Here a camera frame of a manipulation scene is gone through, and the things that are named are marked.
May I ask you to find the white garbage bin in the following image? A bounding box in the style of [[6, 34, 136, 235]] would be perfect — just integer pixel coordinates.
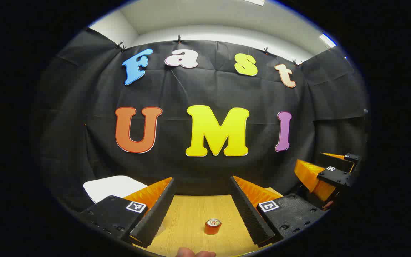
[[83, 175, 167, 238]]

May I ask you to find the wooden desktop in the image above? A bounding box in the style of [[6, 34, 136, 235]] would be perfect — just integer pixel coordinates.
[[134, 187, 284, 257]]

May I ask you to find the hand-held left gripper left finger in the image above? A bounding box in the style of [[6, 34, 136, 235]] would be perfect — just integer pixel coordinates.
[[79, 177, 177, 248]]

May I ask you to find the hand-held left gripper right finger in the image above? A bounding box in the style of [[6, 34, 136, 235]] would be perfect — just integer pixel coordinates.
[[229, 175, 330, 247]]

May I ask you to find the black backdrop cloth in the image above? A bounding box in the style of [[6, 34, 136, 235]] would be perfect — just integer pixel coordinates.
[[36, 28, 370, 215]]

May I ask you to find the orange pop can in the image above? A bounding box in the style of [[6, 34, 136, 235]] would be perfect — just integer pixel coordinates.
[[204, 218, 222, 235]]

